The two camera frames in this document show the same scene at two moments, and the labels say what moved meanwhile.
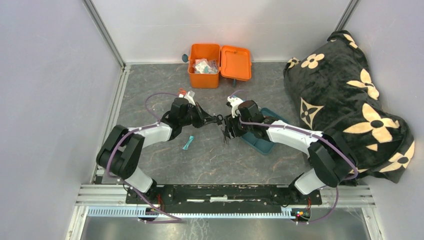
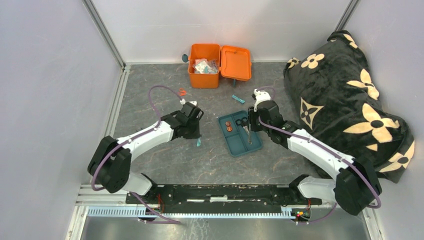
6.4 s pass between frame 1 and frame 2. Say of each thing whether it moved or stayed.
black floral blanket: stayed
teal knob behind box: stayed
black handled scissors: moved
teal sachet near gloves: stayed
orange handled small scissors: stayed
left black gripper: moved
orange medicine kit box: stayed
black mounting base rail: stayed
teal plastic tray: moved
